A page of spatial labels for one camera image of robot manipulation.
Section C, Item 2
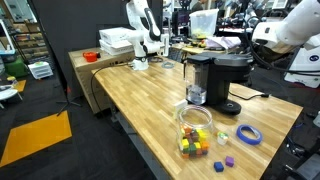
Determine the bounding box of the white round side table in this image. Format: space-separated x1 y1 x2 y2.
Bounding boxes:
0 84 24 110

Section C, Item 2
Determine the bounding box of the glass jar of coloured cubes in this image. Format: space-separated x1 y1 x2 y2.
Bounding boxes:
175 104 215 160

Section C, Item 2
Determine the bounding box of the black tripod stand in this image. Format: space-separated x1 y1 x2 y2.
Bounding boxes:
28 0 83 117

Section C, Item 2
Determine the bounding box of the black cable coil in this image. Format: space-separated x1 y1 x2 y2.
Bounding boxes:
147 55 165 65

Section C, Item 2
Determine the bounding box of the green storage bin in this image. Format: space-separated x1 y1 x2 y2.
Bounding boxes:
3 56 30 79

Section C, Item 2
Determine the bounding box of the white coffee pod green lid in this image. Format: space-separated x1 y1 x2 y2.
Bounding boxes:
216 130 230 146

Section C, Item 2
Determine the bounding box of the cluttered wooden side table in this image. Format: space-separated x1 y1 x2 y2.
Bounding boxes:
170 41 242 57

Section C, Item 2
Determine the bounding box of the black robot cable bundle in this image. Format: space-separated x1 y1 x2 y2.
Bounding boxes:
242 14 320 78

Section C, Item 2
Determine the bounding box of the grey cable coil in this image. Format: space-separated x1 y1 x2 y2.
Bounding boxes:
161 60 176 70

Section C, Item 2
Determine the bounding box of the black backdrop curtain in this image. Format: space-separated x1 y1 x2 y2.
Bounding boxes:
29 0 164 99

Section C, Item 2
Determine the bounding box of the white panel with blue logo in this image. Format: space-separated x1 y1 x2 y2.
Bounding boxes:
283 43 320 90

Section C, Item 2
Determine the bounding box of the black coffee maker power cord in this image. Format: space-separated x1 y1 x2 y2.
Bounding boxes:
228 90 271 102

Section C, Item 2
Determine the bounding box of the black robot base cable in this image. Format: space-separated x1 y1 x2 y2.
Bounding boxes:
90 61 135 117

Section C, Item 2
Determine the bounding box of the white flat cardboard box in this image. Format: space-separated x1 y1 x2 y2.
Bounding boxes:
99 39 135 57
98 26 135 45

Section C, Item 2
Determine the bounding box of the small jar with yellow lid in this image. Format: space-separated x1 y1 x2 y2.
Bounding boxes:
6 76 20 89

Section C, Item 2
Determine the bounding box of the pink cloth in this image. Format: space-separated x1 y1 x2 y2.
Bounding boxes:
205 35 242 51

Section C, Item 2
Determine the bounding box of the clear plastic storage bin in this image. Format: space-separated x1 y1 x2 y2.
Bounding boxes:
188 8 220 40

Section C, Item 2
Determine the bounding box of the purple cube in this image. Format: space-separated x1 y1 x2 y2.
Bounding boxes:
224 155 235 168

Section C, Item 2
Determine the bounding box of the grey metal table frame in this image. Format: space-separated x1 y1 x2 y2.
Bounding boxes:
108 99 173 180

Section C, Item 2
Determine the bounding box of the blue masking tape roll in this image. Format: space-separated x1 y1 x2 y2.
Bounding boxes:
236 124 264 146

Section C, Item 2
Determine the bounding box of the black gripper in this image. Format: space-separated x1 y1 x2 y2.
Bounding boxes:
248 43 273 68

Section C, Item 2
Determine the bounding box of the wooden storage shelf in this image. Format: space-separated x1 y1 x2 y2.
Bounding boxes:
9 21 52 66

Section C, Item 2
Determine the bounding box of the person in dark shirt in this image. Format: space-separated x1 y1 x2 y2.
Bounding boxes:
192 0 208 13

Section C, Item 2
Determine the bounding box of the blue cube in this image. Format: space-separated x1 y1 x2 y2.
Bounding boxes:
213 161 225 173

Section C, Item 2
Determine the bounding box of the white drawer organizer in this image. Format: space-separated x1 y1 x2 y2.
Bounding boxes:
27 61 55 81

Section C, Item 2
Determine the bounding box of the black single-serve coffee maker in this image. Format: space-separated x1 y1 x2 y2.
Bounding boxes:
183 51 255 116

